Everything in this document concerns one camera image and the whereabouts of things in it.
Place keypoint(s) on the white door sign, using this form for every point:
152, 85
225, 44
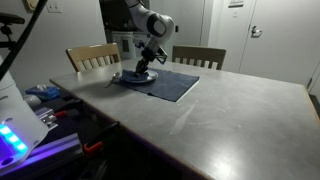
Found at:
236, 3

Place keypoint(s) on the dark blue placemat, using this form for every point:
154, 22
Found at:
173, 86

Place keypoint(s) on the beige round wall dial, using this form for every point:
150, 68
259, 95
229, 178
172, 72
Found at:
31, 4

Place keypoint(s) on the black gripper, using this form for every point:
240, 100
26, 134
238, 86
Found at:
149, 55

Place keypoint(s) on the metal spoon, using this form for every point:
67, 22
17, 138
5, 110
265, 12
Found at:
116, 76

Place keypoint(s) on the blue package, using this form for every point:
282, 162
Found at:
46, 92

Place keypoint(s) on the white wall switch plate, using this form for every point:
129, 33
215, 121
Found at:
54, 6
235, 14

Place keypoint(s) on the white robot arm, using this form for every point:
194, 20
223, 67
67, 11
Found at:
150, 20

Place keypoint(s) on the black door latch plate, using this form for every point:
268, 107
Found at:
176, 29

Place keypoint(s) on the blue microfibre towel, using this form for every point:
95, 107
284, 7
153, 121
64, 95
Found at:
128, 76

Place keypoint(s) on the orange bar clamp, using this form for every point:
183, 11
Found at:
60, 114
93, 147

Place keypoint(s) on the wooden slat-back chair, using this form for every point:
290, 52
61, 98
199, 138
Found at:
200, 51
93, 50

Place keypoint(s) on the white kitchen appliance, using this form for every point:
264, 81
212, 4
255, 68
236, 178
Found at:
116, 46

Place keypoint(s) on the aluminium frame rail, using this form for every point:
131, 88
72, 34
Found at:
56, 146

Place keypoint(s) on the white round plate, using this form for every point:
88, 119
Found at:
151, 76

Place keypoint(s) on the black camera tripod head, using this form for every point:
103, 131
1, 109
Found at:
11, 19

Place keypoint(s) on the white rounded object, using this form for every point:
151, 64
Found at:
31, 100

